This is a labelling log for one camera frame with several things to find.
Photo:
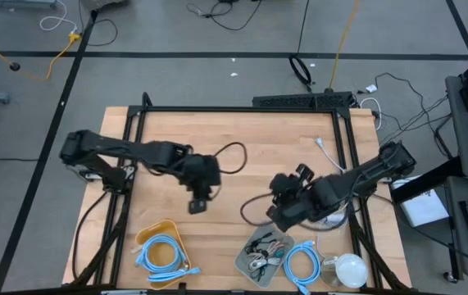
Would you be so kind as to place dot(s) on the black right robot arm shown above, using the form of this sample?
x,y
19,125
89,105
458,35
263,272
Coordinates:
x,y
381,164

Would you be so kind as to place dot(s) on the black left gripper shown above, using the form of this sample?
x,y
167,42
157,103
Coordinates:
x,y
203,176

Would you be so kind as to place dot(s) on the white paper tag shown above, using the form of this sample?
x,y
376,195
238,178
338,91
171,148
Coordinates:
x,y
371,88

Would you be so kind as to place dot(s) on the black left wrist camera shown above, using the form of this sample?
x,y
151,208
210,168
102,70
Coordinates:
x,y
198,206

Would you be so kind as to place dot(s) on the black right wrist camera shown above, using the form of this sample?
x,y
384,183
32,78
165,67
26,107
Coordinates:
x,y
305,173

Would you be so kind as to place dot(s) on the black castor wheel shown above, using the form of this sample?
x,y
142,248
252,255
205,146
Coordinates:
x,y
450,277

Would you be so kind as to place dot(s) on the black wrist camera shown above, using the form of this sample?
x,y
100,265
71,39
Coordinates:
x,y
198,206
305,173

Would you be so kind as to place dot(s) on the black perforated box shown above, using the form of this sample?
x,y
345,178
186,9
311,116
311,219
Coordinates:
x,y
299,100

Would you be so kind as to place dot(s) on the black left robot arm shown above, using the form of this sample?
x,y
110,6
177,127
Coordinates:
x,y
135,151

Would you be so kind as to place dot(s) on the grey plastic bin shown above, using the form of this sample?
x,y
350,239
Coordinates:
x,y
276,272

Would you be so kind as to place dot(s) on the black table-level camera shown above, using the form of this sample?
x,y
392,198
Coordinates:
x,y
182,289

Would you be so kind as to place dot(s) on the clear round plastic lid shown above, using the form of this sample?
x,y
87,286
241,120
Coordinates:
x,y
332,246

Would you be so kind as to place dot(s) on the white paper sheet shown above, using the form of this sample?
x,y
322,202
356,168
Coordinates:
x,y
422,209

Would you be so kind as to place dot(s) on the black desk beam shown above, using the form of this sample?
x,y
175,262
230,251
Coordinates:
x,y
426,180

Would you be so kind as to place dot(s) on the yellow oval plastic bin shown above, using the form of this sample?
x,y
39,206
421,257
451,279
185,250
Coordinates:
x,y
160,256

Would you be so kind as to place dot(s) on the black aluminium table frame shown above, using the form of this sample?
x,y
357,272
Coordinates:
x,y
237,109

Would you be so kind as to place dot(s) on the clear container with white dome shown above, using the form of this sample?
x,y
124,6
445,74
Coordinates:
x,y
352,270

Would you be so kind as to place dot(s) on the black round floor puck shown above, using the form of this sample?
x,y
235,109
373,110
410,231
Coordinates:
x,y
15,66

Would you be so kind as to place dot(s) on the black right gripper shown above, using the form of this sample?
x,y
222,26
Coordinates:
x,y
307,196

